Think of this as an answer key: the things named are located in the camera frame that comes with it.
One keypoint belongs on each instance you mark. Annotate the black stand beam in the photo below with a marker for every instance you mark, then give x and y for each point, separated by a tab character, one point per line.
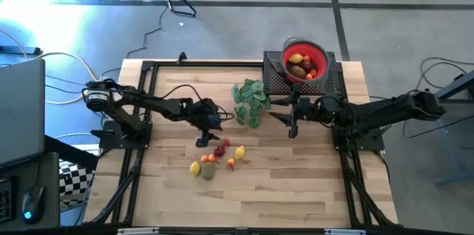
70	150

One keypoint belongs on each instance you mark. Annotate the yellow lemon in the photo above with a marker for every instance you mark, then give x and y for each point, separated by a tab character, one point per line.
239	152
296	58
195	169

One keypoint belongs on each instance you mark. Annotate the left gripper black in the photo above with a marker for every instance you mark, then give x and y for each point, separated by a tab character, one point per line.
203	114

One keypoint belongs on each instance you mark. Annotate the brown kiwi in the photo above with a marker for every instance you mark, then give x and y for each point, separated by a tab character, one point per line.
298	72

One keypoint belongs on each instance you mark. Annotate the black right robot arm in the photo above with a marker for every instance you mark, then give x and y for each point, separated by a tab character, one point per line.
389	110

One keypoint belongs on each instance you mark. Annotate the dark desk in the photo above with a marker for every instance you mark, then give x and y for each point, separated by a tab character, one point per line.
50	175

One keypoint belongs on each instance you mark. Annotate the black floor bar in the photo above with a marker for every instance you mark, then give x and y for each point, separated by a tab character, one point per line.
22	50

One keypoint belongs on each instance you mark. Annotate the black perforated metal shelf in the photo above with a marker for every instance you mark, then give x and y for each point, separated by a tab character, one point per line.
274	86

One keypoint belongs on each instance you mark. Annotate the green artificial potted plant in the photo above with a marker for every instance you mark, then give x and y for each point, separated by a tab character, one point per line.
254	102

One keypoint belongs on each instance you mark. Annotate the dark red plum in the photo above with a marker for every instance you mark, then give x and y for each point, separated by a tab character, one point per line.
219	151
306	65

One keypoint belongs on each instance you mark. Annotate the backlit keyboard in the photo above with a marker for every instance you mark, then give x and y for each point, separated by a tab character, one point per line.
5	203

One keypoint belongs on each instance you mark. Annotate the black computer mouse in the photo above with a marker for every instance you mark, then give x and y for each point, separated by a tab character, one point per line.
32	205

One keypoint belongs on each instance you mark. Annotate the silver bracket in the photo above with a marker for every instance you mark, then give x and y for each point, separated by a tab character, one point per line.
137	231
344	232

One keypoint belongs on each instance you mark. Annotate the black knife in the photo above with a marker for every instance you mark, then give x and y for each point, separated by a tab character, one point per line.
273	65

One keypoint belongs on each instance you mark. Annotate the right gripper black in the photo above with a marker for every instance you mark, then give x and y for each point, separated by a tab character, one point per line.
303	110

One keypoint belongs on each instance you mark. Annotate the blue grey table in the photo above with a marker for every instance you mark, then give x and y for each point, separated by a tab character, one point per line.
455	86

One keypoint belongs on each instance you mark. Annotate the black white checkerboard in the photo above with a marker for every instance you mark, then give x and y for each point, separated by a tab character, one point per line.
74	181

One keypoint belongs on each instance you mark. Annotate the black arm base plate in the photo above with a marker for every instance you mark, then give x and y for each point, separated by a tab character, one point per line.
111	140
372	142

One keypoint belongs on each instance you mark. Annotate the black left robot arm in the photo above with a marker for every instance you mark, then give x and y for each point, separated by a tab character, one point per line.
148	103

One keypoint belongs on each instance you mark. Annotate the red grey collapsible bowl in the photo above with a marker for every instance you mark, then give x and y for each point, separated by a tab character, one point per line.
322	61

